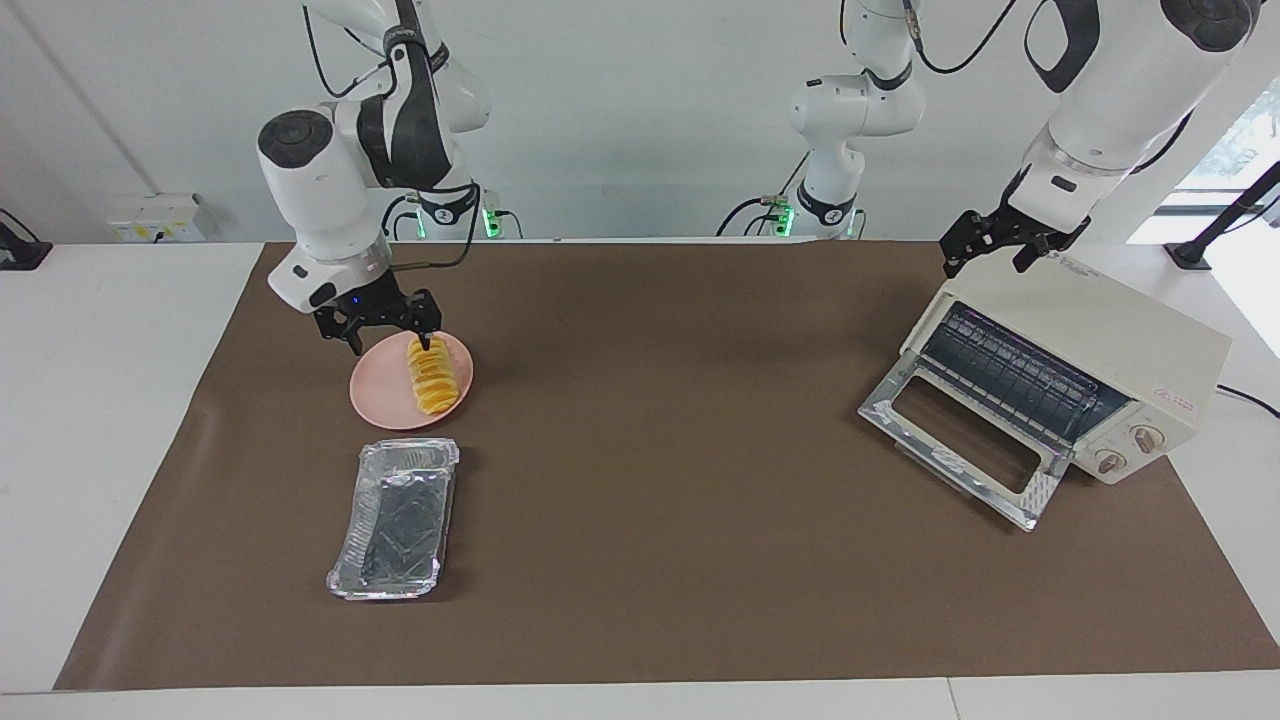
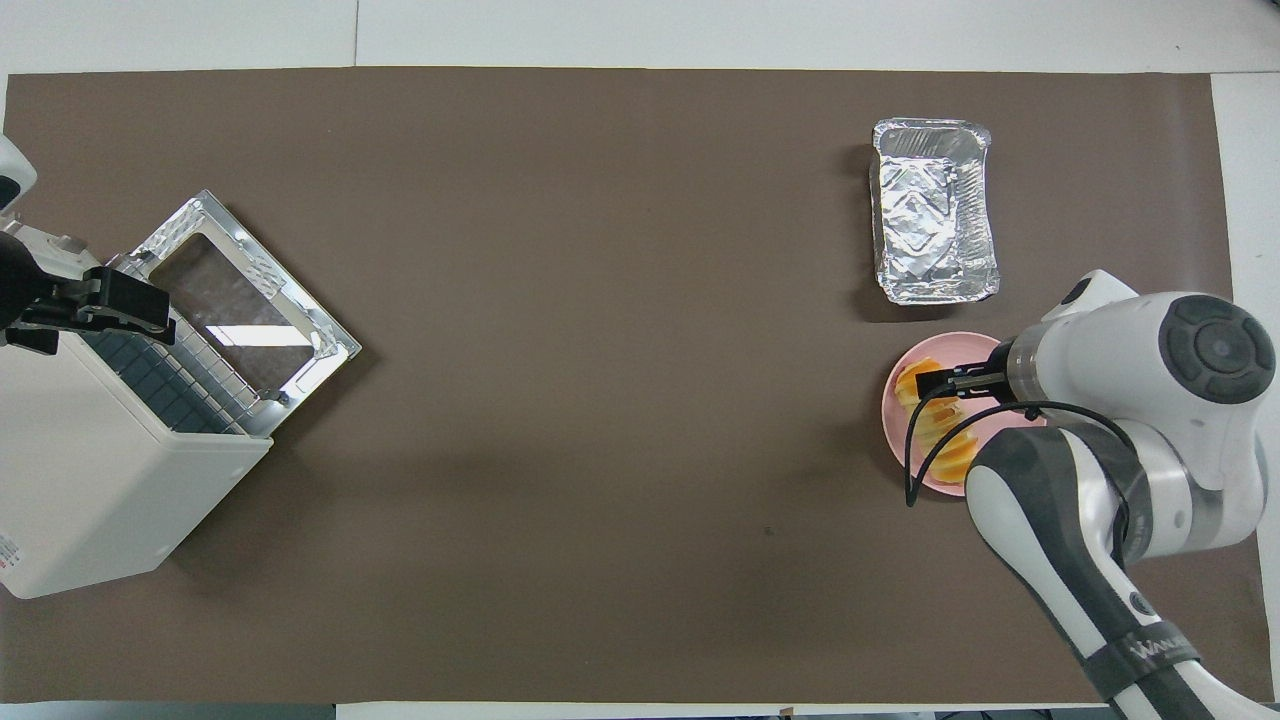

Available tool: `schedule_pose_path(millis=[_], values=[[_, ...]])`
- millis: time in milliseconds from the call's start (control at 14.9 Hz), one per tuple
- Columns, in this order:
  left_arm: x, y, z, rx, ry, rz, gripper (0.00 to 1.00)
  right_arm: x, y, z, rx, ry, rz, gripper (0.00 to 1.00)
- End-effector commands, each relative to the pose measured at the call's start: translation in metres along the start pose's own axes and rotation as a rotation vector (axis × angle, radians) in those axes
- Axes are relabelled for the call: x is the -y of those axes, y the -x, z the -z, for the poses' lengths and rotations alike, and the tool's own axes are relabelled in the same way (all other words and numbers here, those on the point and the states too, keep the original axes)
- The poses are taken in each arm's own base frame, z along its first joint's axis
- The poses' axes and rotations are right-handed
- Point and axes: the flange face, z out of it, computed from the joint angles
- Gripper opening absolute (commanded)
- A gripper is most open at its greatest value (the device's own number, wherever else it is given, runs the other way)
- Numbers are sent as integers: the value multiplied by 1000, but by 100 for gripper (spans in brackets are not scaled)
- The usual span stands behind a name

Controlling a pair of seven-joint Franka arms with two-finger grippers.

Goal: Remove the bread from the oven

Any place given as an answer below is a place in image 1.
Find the white wall socket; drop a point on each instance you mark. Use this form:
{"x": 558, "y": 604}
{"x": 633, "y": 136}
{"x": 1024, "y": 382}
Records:
{"x": 155, "y": 218}

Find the metal oven rack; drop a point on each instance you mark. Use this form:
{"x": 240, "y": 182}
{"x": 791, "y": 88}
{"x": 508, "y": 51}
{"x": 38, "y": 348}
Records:
{"x": 1020, "y": 375}

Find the beige oven knob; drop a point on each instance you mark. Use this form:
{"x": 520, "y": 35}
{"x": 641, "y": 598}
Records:
{"x": 1110, "y": 461}
{"x": 1147, "y": 438}

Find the brown table mat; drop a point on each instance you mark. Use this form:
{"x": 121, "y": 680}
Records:
{"x": 700, "y": 550}

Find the pink round plate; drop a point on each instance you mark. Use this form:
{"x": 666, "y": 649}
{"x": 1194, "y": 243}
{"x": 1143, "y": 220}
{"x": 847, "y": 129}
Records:
{"x": 380, "y": 390}

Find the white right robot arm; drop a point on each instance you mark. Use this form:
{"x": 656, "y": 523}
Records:
{"x": 310, "y": 170}

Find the black clamp stand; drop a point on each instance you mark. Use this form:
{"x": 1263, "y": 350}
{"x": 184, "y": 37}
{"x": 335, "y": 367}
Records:
{"x": 20, "y": 250}

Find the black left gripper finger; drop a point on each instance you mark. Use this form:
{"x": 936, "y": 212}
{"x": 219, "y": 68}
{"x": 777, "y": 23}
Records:
{"x": 1038, "y": 250}
{"x": 966, "y": 238}

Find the golden bread loaf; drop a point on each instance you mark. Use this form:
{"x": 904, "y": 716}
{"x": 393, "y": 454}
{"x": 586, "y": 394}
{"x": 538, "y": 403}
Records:
{"x": 433, "y": 380}

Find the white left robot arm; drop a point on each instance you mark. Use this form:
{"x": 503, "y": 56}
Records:
{"x": 1120, "y": 90}

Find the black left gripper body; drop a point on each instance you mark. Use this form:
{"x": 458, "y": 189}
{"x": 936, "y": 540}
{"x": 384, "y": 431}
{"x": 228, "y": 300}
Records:
{"x": 1012, "y": 225}

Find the aluminium foil tray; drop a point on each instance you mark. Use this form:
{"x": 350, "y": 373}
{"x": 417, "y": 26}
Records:
{"x": 395, "y": 520}

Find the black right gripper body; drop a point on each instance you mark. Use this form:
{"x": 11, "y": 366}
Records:
{"x": 375, "y": 305}

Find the glass oven door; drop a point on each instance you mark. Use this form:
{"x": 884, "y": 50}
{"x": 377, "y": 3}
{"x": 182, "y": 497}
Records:
{"x": 880, "y": 408}

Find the black pole stand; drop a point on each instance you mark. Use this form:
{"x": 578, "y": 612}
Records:
{"x": 1215, "y": 225}

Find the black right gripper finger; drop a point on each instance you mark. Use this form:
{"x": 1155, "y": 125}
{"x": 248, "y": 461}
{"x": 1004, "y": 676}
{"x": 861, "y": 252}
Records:
{"x": 348, "y": 336}
{"x": 428, "y": 315}

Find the cream toaster oven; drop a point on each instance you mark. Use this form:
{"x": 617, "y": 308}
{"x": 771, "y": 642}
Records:
{"x": 1130, "y": 335}

